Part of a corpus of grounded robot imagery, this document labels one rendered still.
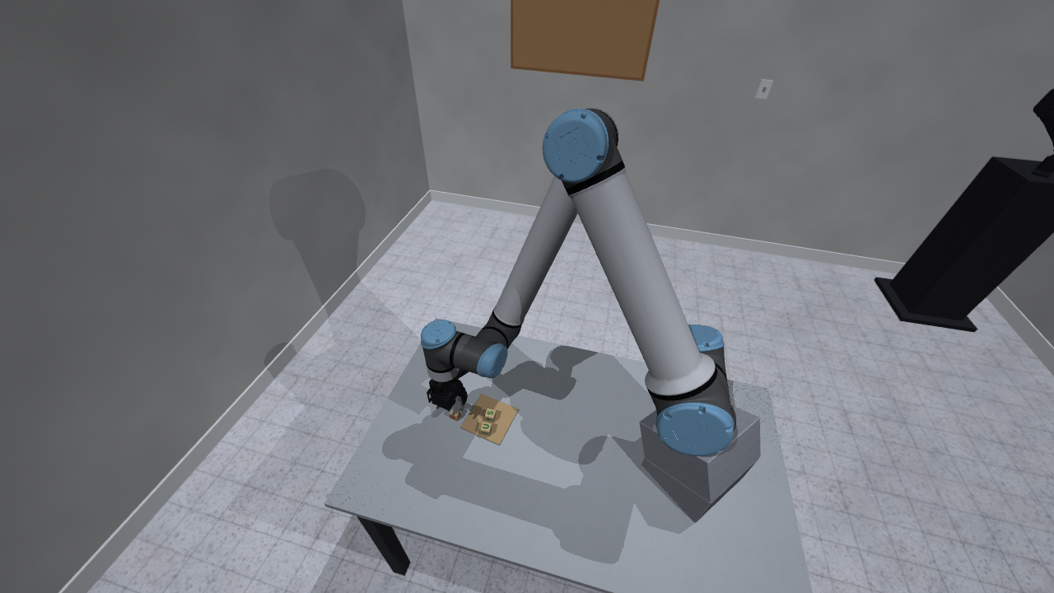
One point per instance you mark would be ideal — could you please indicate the tan flat mat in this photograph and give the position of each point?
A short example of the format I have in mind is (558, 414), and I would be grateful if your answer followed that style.
(505, 415)

